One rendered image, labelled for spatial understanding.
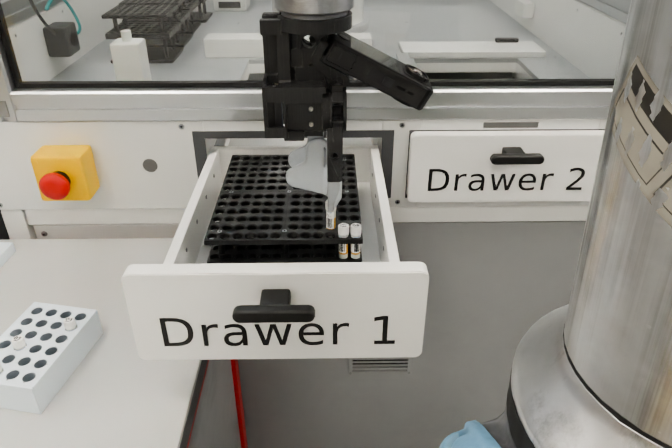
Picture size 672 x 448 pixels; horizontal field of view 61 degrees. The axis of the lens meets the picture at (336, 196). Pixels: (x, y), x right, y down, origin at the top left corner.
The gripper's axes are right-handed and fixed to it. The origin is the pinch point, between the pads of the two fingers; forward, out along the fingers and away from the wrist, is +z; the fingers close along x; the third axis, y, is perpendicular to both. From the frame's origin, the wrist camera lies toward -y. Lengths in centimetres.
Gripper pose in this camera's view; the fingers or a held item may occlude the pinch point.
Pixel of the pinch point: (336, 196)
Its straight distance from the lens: 64.0
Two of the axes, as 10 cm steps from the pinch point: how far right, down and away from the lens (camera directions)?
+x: 0.1, 4.9, -8.7
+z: 0.0, 8.7, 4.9
